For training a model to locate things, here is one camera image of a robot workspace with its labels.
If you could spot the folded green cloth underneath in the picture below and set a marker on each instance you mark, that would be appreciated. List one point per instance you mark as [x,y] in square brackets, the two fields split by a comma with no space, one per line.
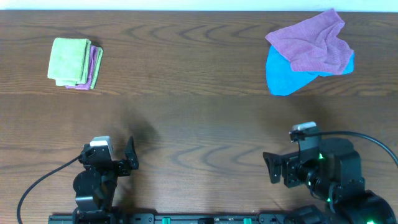
[97,57]

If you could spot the purple unfolded microfiber cloth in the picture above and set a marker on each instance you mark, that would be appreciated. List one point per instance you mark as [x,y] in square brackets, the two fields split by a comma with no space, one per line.
[313,45]

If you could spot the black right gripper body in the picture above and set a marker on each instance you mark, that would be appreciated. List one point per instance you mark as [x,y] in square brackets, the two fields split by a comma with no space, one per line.
[294,173]

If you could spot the light green microfiber cloth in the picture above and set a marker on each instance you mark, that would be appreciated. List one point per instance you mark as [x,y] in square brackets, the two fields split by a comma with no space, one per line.
[69,61]

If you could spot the blue microfiber cloth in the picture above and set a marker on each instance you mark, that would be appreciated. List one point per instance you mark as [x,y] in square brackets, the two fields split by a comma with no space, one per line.
[282,80]

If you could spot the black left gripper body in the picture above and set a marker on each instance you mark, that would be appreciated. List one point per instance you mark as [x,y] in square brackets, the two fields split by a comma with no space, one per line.
[121,168]

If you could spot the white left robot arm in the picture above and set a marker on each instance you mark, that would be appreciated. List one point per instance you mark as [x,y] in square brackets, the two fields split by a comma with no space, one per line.
[95,186]

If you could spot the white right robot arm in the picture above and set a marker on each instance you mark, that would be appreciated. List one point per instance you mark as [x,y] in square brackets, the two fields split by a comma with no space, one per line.
[331,170]

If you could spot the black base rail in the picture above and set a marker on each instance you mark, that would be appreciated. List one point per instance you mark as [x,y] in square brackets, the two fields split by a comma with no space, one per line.
[148,218]

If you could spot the folded purple cloth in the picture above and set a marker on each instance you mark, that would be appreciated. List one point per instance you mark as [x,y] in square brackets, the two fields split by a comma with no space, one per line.
[92,61]

